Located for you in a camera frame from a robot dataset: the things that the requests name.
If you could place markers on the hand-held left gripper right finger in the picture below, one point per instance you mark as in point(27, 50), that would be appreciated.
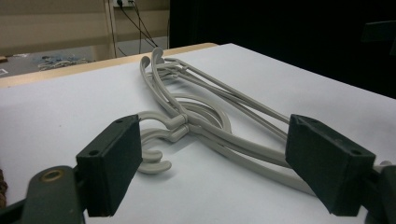
point(330, 168)

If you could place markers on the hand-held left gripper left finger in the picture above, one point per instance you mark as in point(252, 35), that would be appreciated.
point(109, 161)

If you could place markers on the grey plastic clothes hanger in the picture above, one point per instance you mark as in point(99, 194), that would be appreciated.
point(177, 120)
point(264, 172)
point(174, 133)

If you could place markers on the brown wicker basket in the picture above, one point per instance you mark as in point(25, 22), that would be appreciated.
point(2, 186)

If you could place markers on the tangled pale heap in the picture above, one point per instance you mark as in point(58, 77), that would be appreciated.
point(59, 62)

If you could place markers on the white wall socket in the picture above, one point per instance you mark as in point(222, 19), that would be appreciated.
point(124, 2)

